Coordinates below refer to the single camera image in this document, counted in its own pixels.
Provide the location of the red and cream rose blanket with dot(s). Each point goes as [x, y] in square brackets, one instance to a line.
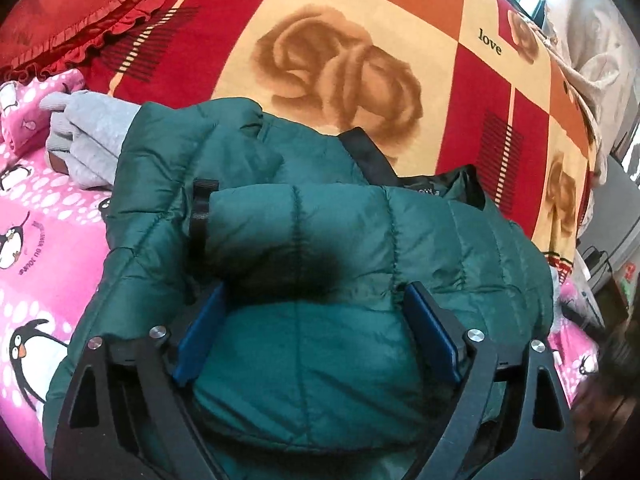
[380, 70]

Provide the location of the grey knit garment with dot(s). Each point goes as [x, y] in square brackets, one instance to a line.
[87, 135]

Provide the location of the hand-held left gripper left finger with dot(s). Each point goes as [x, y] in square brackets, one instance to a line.
[200, 332]

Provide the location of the pink penguin print blanket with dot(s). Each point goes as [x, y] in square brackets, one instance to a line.
[30, 240]

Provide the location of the red ruffled pillow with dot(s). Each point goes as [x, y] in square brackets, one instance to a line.
[70, 7]

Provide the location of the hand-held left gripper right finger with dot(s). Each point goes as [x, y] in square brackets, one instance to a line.
[432, 332]

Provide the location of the white cloth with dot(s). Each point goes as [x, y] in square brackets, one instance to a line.
[597, 25]

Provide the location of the green puffer jacket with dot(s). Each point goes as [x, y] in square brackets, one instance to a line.
[310, 240]

